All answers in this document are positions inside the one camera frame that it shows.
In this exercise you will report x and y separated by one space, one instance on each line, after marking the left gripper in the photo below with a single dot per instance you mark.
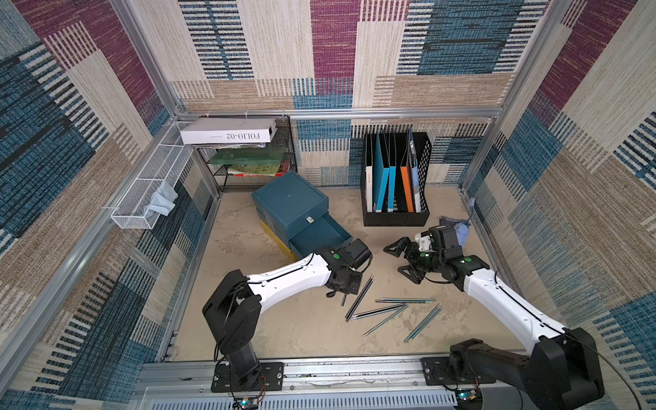
355 288

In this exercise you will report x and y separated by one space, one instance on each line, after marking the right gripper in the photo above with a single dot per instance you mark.
414 259

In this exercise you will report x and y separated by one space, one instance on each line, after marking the dark pencil bundle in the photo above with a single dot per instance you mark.
359 299

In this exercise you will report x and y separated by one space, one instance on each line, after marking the teal drawer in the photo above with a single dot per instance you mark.
321 233

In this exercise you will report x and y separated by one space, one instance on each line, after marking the teal pencil pair horizontal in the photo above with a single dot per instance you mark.
405 300

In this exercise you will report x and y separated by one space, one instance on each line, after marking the yellow bottom drawer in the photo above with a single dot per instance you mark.
284 248

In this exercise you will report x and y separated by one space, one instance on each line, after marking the teal drawer cabinet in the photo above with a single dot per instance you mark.
289 204

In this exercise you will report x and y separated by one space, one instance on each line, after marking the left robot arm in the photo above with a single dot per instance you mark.
234 309

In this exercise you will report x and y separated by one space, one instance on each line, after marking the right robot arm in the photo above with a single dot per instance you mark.
560 369

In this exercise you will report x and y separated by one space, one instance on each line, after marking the blue white stapler device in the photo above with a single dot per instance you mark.
461 227

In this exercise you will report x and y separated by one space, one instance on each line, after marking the teal pencil pair right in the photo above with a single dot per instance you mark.
424 323

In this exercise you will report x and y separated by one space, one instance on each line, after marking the teal pencil diagonal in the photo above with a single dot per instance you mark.
386 320

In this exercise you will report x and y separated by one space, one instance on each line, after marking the orange folder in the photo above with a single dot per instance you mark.
407 188

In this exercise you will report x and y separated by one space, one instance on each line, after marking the black mesh file organizer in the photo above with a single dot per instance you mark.
405 149

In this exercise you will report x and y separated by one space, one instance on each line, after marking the teal folder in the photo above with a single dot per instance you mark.
381 168

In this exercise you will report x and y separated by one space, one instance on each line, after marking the green book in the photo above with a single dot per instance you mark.
247 156

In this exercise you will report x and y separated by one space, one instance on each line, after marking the white FOLIO box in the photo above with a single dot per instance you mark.
212 131

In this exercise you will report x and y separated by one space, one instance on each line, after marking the light blue cloth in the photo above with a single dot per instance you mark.
161 201

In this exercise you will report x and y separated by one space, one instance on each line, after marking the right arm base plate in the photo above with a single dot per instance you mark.
436 372

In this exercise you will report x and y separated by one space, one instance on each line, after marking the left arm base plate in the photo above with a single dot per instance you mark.
269 376

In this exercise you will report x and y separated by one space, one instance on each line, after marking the black wire shelf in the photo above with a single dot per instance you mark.
283 139

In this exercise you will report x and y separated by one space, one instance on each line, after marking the white wire basket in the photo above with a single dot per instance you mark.
166 163

